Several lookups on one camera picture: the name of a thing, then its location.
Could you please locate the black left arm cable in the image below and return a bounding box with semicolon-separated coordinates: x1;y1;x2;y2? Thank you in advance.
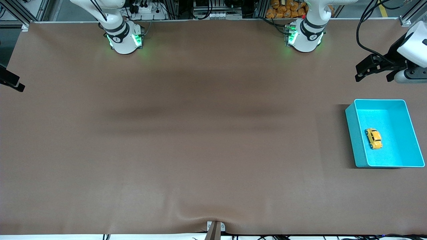
356;0;406;65

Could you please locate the aluminium frame profile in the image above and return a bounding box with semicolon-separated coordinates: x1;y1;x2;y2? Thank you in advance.
0;0;50;30
399;0;427;27

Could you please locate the white power strip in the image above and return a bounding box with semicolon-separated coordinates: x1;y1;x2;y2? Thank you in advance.
128;0;167;20

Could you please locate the turquoise plastic bin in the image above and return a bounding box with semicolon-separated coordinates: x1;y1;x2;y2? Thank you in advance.
345;99;426;168

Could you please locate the yellow beetle toy car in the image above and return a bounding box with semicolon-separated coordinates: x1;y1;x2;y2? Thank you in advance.
365;128;383;150

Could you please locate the brown table mat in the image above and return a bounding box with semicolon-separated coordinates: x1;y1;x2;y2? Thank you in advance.
0;20;427;235

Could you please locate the white terminal block equipment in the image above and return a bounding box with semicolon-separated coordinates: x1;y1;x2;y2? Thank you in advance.
193;0;244;20

